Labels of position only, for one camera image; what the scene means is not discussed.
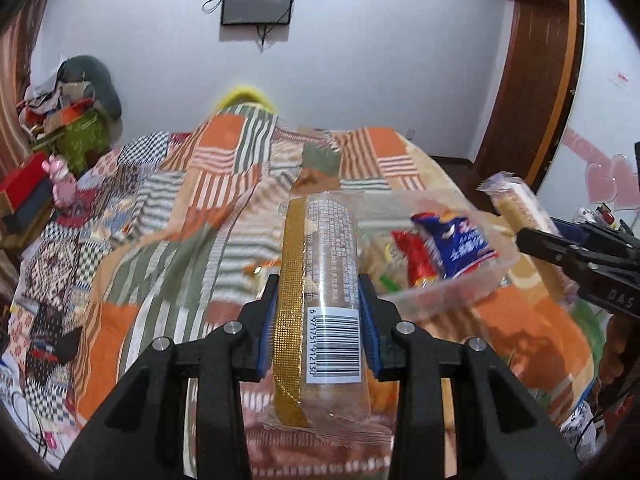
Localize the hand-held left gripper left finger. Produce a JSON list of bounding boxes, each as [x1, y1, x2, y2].
[[57, 274, 280, 480]]

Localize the grey bag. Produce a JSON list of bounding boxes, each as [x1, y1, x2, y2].
[[55, 55, 123, 121]]

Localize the wooden door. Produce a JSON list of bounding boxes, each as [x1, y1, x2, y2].
[[470, 0, 586, 196]]

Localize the patchwork blanket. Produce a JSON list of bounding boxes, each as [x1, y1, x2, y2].
[[0, 105, 608, 480]]

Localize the pink plush toy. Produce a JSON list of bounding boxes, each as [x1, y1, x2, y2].
[[42, 155, 78, 208]]

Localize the clear plastic container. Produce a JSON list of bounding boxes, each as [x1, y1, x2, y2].
[[345, 190, 521, 322]]

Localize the gold-edged clear biscuit roll packet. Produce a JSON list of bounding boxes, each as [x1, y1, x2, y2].
[[262, 191, 396, 453]]

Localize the pink heart wall stickers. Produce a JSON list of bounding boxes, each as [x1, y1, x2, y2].
[[562, 127, 638, 211]]

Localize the orange snack wrapper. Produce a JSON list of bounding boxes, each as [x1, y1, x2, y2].
[[242, 258, 282, 279]]

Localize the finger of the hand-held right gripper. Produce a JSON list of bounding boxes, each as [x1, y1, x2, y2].
[[516, 228, 588, 281], [551, 217, 593, 248]]

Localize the red snack packet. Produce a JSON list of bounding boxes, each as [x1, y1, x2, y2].
[[390, 230, 446, 288]]

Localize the person's right hand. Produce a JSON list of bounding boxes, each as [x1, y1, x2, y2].
[[598, 312, 640, 401]]

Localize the red box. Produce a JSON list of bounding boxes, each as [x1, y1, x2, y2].
[[0, 152, 51, 211]]

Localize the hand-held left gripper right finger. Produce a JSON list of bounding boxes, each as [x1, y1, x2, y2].
[[356, 274, 585, 480]]

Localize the green patterned box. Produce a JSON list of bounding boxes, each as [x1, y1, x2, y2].
[[32, 107, 113, 173]]

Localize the blue snack packet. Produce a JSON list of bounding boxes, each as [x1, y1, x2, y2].
[[410, 212, 501, 281]]

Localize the black wall box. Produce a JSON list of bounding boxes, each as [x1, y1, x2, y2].
[[221, 0, 296, 27]]

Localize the yellow pillow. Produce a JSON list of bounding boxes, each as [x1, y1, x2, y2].
[[212, 82, 278, 113]]

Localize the blue and white packet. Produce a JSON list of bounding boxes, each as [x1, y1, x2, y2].
[[557, 375, 613, 461]]

